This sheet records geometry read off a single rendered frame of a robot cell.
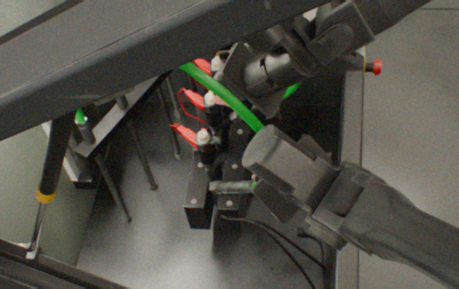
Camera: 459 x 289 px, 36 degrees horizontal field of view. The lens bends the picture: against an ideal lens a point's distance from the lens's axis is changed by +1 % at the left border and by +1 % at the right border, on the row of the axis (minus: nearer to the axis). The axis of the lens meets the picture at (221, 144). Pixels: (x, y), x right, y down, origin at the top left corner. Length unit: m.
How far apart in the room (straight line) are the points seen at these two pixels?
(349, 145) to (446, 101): 1.34
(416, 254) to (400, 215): 0.05
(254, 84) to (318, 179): 0.24
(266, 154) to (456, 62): 2.08
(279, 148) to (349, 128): 0.62
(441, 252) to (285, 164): 0.21
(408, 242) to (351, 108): 0.77
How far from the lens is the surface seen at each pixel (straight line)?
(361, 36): 0.89
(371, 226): 0.68
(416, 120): 2.60
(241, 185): 1.03
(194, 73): 0.87
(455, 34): 2.88
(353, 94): 1.42
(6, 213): 1.15
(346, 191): 0.73
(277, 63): 0.92
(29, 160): 1.20
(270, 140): 0.76
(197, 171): 1.29
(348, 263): 1.22
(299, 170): 0.76
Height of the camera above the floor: 2.04
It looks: 53 degrees down
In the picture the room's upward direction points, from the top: 12 degrees counter-clockwise
